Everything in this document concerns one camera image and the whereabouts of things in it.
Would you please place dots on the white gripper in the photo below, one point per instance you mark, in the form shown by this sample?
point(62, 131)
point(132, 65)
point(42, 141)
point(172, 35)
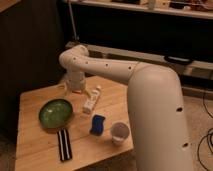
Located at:
point(76, 82)

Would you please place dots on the green ceramic bowl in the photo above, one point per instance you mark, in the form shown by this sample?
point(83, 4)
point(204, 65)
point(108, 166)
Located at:
point(55, 113)

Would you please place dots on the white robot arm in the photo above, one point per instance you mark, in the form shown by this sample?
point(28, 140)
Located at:
point(155, 108)

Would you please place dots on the blue sponge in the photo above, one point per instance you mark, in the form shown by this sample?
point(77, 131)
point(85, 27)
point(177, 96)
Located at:
point(97, 127)

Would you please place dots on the white cup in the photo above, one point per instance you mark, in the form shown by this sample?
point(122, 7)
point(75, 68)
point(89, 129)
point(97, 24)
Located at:
point(119, 132)

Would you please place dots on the metal stand pole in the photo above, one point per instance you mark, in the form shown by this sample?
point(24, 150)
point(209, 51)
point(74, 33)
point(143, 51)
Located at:
point(75, 36)

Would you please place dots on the long wooden beam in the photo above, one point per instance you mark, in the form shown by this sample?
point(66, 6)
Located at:
point(197, 69)

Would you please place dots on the wooden shelf with clutter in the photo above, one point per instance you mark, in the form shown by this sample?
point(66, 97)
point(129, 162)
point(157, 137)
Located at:
point(149, 6)

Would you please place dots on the black handle on beam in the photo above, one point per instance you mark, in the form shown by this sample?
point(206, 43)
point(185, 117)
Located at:
point(178, 60)

